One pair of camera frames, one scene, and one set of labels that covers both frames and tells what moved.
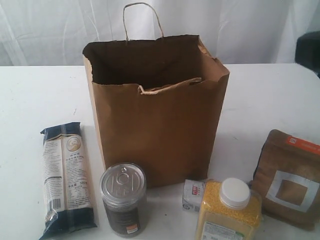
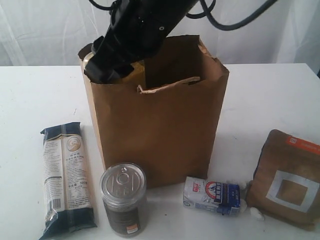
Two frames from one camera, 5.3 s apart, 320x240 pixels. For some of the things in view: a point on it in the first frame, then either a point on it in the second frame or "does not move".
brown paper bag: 158,103 does not move
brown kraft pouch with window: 287,173 does not move
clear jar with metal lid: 123,187 does not move
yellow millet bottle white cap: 229,210 -> 137,76
